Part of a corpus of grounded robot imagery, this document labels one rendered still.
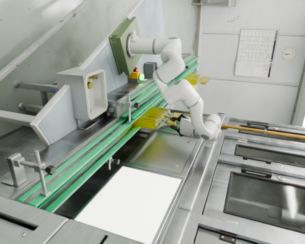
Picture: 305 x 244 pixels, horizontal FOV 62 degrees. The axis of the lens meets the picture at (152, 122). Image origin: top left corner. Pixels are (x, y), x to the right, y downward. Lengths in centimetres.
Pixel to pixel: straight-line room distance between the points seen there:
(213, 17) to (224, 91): 197
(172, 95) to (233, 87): 622
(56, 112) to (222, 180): 85
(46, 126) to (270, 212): 102
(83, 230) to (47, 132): 72
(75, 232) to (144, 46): 121
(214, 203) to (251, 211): 15
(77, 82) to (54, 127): 23
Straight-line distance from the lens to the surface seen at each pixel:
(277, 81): 734
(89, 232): 53
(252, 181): 139
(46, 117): 118
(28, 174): 105
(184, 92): 120
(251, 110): 755
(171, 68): 124
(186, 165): 133
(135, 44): 158
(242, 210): 120
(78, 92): 125
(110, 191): 117
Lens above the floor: 154
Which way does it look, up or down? 20 degrees down
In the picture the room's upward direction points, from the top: 99 degrees clockwise
